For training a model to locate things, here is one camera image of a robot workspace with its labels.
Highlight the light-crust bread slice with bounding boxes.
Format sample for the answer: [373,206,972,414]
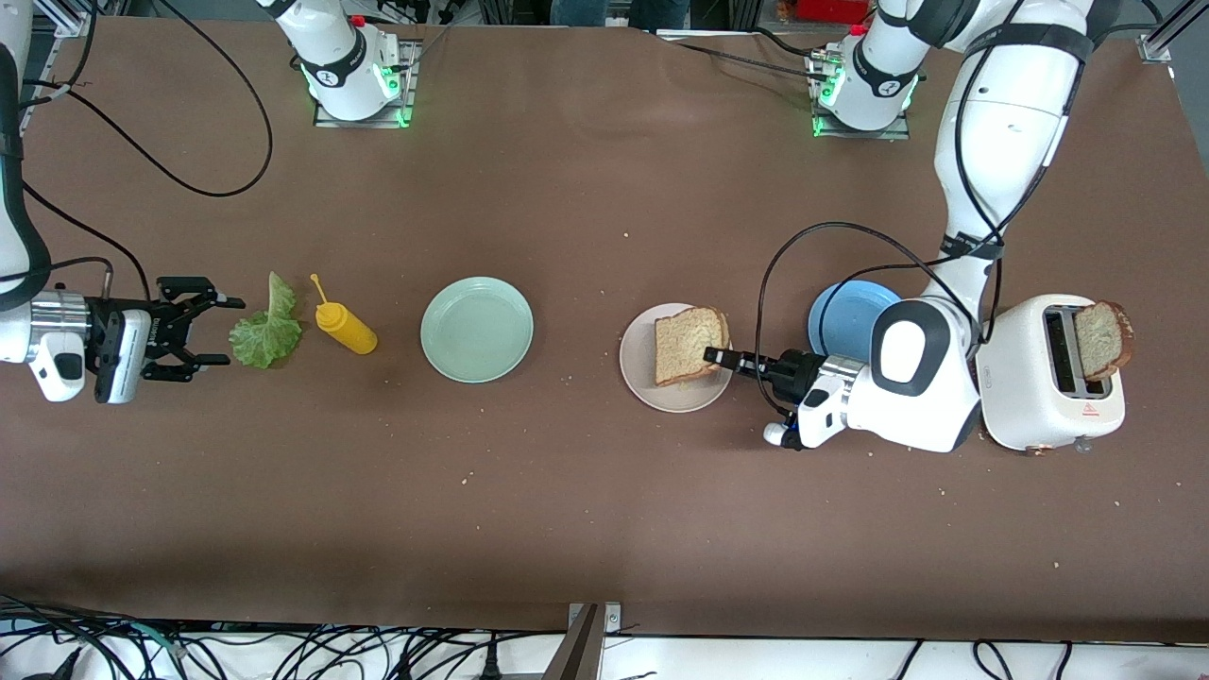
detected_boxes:
[654,306,730,388]

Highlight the green lettuce leaf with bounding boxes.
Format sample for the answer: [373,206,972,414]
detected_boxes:
[229,272,305,369]

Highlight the yellow squeeze bottle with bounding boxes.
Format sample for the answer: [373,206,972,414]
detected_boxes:
[310,274,379,356]

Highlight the dark-crust bread slice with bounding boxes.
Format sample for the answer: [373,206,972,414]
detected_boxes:
[1074,300,1135,382]

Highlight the blue plate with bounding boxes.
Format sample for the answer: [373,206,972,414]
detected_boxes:
[808,280,903,365]

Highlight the beige plate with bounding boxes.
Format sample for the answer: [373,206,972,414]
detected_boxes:
[619,302,736,414]

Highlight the pale green plate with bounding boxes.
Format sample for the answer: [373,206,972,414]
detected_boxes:
[420,276,535,384]

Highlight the white toaster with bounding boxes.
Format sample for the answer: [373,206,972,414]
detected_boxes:
[978,294,1127,456]

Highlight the aluminium corner profile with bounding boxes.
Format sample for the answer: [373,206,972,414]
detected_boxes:
[1138,0,1209,65]
[33,0,100,39]

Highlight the red box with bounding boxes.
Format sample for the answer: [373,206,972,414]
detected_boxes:
[798,0,875,25]

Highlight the standing person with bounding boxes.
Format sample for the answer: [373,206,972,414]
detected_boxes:
[551,0,690,32]

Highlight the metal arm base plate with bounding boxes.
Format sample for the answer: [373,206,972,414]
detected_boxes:
[810,52,911,141]
[314,38,418,129]

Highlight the thin black base cable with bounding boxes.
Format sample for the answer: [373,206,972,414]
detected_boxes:
[673,26,832,84]

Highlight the aluminium frame post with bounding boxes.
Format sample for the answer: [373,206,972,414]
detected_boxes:
[543,602,623,680]

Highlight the tangled black floor cables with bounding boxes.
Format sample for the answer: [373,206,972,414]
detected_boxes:
[0,593,568,680]

